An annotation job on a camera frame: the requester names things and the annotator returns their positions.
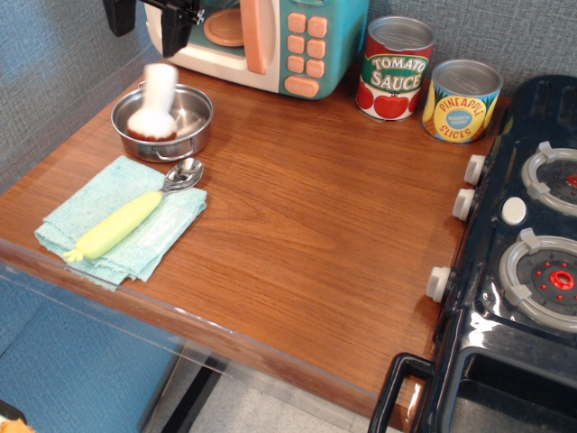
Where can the pineapple slices can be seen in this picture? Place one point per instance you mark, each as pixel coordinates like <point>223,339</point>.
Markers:
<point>461,99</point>

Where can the teal toy microwave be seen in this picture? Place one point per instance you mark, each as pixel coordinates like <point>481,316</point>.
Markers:
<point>294,48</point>

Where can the orange object bottom left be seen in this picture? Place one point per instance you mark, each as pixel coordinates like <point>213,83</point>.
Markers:
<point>15,426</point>

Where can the tomato sauce can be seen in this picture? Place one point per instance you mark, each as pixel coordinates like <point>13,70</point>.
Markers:
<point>396,58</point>

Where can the dark blue toy stove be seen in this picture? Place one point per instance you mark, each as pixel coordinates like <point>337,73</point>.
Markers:
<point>505,340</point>

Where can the teal folded cloth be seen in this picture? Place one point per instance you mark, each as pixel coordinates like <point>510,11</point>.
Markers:
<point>140,253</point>

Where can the brown toy mushroom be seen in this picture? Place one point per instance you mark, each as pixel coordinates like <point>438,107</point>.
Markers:
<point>152,122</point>

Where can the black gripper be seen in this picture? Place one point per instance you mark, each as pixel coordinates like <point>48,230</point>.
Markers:
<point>177,19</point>

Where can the stainless steel bowl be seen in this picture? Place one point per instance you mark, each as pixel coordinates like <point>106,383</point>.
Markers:
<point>193,112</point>

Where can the spoon with yellow-green handle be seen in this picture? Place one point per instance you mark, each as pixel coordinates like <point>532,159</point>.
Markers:
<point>110,232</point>

